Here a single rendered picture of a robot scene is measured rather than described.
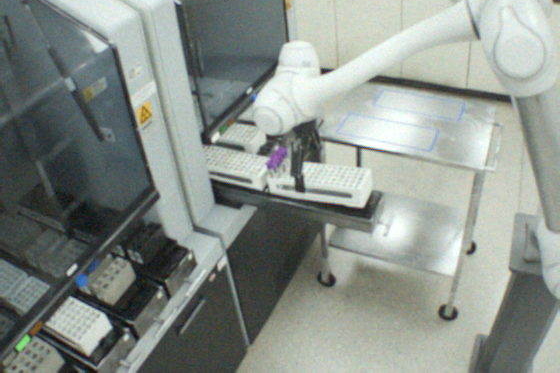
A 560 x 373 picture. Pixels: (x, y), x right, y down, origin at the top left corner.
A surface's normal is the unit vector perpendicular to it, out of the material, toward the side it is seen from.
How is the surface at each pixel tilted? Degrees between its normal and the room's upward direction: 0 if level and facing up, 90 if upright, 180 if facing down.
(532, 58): 84
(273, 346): 0
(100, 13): 29
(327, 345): 0
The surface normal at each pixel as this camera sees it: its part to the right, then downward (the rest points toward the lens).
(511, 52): -0.38, 0.49
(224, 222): -0.10, -0.81
